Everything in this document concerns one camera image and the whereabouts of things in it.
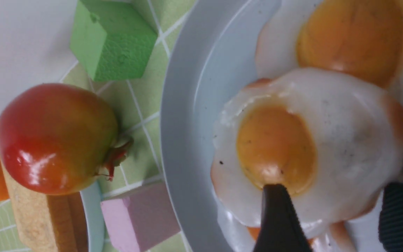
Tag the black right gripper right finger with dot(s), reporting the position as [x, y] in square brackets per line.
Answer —
[391, 218]

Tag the green cube block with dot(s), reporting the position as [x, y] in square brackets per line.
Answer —
[111, 40]

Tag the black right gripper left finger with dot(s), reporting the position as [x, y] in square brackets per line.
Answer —
[280, 228]

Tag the light blue bread plate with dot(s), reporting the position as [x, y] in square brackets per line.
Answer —
[91, 198]

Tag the pink cube block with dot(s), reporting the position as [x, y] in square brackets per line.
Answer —
[140, 219]

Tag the grey-blue egg plate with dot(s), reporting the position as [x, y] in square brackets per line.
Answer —
[214, 59]

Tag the red pomegranate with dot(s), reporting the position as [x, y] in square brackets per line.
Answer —
[57, 139]

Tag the toast slice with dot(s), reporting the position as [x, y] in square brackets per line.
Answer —
[48, 223]

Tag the fried egg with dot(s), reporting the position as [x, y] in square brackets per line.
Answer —
[331, 139]
[334, 239]
[362, 38]

